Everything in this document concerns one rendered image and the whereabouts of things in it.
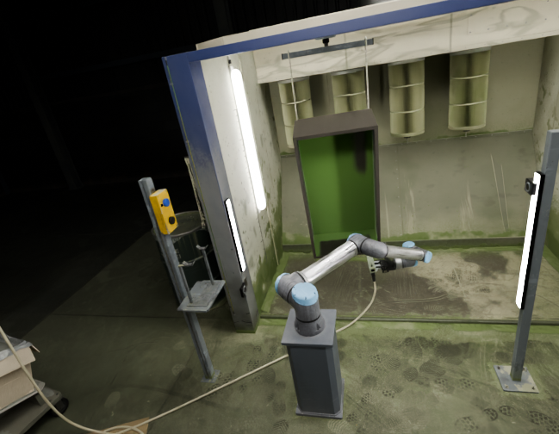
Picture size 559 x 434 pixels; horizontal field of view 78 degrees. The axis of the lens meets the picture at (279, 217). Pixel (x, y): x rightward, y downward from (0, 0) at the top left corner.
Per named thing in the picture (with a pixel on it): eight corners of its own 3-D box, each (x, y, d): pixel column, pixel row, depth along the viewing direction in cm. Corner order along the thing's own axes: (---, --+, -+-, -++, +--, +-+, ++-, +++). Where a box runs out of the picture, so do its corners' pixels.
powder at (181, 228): (141, 234, 332) (141, 232, 332) (183, 211, 372) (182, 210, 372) (180, 241, 303) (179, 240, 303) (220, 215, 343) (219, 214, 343)
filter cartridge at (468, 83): (444, 142, 346) (446, 52, 313) (447, 133, 374) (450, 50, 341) (486, 140, 328) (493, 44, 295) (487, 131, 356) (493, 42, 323)
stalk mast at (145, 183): (208, 372, 274) (142, 177, 208) (215, 373, 273) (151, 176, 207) (205, 379, 269) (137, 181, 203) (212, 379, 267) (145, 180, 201)
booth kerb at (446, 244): (283, 254, 416) (282, 244, 411) (284, 253, 418) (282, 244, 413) (543, 247, 346) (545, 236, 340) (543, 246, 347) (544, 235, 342)
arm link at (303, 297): (305, 325, 200) (301, 300, 193) (288, 310, 213) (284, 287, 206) (325, 313, 206) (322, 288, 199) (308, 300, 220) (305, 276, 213)
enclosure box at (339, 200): (313, 234, 346) (295, 120, 277) (375, 228, 335) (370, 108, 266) (313, 258, 318) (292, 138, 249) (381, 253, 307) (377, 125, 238)
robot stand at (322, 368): (342, 419, 221) (332, 344, 196) (295, 415, 229) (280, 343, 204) (344, 380, 248) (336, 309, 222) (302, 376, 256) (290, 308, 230)
